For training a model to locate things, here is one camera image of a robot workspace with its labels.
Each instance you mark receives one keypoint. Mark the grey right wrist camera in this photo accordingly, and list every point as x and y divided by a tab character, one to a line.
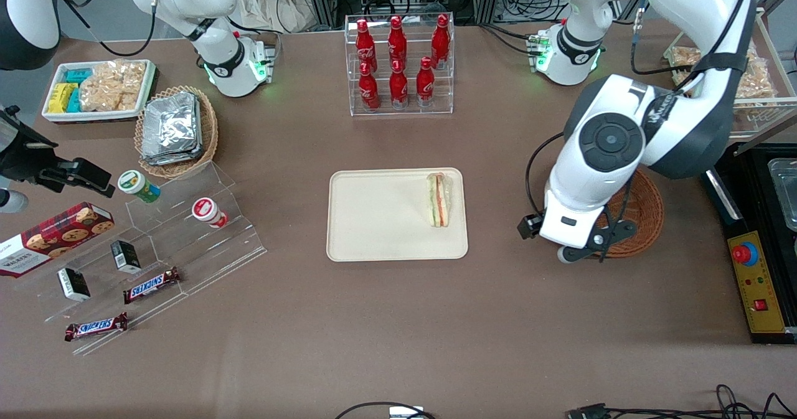
9	201

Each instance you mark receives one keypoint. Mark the triangular sandwich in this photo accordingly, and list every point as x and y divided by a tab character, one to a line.
439	199

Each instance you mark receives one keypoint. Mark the small black carton box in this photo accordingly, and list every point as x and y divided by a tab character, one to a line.
126	256
73	284

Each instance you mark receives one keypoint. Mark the light wicker basket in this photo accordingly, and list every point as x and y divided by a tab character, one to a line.
208	126

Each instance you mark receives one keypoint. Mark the white rectangular snack bin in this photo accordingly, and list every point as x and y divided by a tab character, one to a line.
50	115

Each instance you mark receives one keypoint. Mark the clear bag of crackers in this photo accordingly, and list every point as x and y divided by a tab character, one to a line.
112	86

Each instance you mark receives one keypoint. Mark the green and white yogurt cup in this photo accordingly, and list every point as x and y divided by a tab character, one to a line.
138	185

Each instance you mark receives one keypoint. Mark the Snickers chocolate bar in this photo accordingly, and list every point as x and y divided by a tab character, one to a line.
96	327
152	285

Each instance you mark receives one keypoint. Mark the teal snack packet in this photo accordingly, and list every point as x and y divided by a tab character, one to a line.
78	75
74	101

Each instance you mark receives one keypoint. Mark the small white device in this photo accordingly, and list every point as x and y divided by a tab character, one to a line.
408	413

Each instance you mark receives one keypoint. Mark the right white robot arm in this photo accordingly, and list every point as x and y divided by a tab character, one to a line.
218	64

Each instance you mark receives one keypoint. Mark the beige cloth bag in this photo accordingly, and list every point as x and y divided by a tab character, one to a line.
268	2

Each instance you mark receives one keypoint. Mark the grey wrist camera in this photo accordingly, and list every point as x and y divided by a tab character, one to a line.
563	255
9	201

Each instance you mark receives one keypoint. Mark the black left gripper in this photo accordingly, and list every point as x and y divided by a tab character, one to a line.
530	226

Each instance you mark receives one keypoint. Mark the foil-wrapped food pack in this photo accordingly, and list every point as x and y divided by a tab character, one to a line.
174	123
168	159

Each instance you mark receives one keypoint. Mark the red tartan cookie box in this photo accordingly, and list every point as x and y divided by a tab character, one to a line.
50	235

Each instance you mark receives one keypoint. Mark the clear plastic container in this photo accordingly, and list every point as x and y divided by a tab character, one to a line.
786	188

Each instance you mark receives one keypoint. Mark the clear bag of snacks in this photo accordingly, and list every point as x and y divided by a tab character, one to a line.
685	58
756	80

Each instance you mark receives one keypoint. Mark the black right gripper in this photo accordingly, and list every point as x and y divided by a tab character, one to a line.
23	160

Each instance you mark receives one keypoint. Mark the clear acrylic stepped display stand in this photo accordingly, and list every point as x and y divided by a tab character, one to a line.
187	244

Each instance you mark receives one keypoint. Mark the red Coca-Cola bottle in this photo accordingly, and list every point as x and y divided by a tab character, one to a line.
425	83
368	88
398	86
396	40
441	39
363	44

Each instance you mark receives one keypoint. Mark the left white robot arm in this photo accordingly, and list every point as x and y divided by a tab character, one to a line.
685	33

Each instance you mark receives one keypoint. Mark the red and white yogurt cup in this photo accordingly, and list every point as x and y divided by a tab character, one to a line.
208	212

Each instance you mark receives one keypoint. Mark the yellow snack packet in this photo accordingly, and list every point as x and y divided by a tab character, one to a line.
59	96

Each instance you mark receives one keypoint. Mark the black control box yellow panel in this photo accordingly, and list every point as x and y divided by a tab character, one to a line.
756	294

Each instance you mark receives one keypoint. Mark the dark brown wicker basket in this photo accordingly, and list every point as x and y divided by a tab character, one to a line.
644	213

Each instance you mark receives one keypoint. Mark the beige rectangular tray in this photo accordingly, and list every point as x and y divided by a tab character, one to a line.
380	220

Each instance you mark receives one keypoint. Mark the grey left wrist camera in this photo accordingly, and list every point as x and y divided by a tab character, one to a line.
563	255

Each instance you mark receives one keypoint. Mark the clear acrylic bottle rack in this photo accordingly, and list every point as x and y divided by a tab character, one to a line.
401	104

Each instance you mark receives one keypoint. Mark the red emergency stop button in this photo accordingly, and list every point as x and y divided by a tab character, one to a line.
745	254

